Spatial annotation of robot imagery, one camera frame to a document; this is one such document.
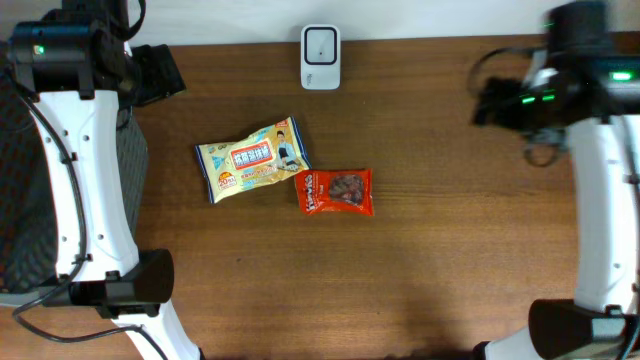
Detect yellow wet wipes pack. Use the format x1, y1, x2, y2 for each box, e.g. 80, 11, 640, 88
195, 117, 311, 204

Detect white barcode scanner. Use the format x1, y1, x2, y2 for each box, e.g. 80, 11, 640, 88
300, 24, 341, 91

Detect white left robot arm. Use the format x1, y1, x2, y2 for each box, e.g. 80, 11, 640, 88
2, 1, 203, 359

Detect grey plastic basket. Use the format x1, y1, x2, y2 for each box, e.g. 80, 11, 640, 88
1, 74, 149, 307

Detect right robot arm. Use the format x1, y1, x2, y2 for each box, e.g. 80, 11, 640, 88
467, 1, 639, 360

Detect red snack bag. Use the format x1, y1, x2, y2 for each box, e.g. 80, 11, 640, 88
294, 169, 374, 216

